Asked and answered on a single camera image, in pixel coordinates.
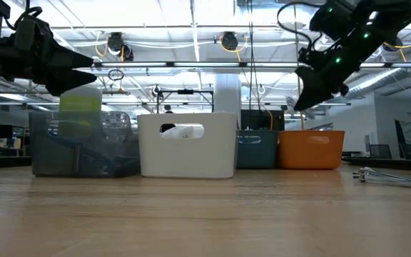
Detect blue disposable razor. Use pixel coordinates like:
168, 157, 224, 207
48, 128, 84, 173

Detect white plastic bin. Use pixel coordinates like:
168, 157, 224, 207
136, 112, 239, 180

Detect black ceiling cord reel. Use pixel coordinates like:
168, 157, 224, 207
106, 31, 134, 61
220, 31, 240, 52

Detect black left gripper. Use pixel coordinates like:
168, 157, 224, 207
0, 41, 98, 98

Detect black hanging ring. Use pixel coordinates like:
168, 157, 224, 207
106, 68, 126, 82

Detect black hanging cables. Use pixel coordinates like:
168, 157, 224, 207
246, 0, 257, 131

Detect teal plastic bin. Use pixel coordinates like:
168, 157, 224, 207
235, 129, 281, 170

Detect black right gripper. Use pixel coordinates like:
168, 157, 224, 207
293, 46, 352, 112

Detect orange plastic bin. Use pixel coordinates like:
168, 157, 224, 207
275, 129, 346, 171

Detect green wipes canister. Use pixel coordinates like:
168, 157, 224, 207
59, 84, 103, 139

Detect white building column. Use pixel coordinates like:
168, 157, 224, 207
213, 72, 243, 130

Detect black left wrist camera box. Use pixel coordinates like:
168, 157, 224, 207
11, 15, 56, 49

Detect black background robot frame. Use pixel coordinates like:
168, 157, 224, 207
153, 85, 215, 114

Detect silver nail clipper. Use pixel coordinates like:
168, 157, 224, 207
352, 166, 411, 191

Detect cotton balls clear bag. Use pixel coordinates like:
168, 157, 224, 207
160, 124, 206, 140

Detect grey translucent plastic bin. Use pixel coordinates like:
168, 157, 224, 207
28, 110, 142, 178

